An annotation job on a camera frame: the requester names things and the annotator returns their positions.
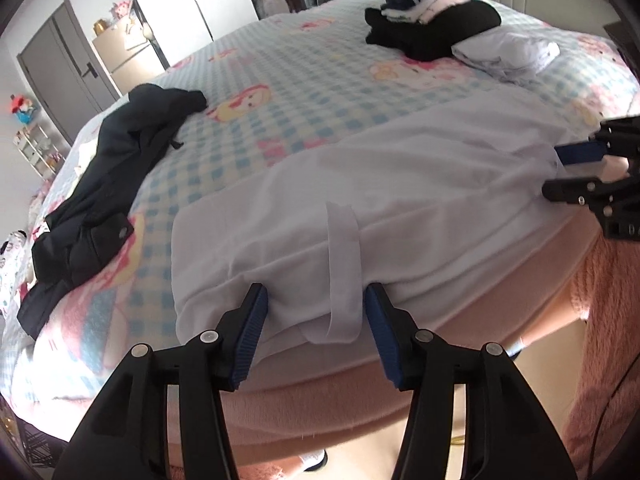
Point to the red blue toy figure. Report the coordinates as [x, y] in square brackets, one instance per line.
[24, 107]

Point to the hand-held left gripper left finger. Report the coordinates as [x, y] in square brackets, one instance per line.
[250, 330]

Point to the pink fleece bedsheet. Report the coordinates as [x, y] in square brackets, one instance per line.
[325, 410]

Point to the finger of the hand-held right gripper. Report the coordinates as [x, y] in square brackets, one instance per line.
[580, 152]
[575, 190]

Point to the pale pink folded garment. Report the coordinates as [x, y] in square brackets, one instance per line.
[450, 0]

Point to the bed with checkered cartoon blanket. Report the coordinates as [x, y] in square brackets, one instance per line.
[300, 110]

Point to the beige fridge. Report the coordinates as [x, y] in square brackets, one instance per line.
[130, 65]

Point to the white garment navy trim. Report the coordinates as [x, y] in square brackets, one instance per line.
[495, 45]
[400, 185]

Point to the gold jar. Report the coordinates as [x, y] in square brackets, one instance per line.
[101, 26]

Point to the white trinket shelf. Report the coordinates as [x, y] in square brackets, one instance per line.
[40, 152]

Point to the black folded garment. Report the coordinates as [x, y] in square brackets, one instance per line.
[440, 35]

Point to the white slipper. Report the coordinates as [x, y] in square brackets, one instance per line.
[311, 461]

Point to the grey door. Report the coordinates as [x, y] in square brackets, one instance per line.
[65, 70]

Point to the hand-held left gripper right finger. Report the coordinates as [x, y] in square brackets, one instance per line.
[382, 335]

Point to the small pink doll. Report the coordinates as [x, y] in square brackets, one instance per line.
[122, 10]

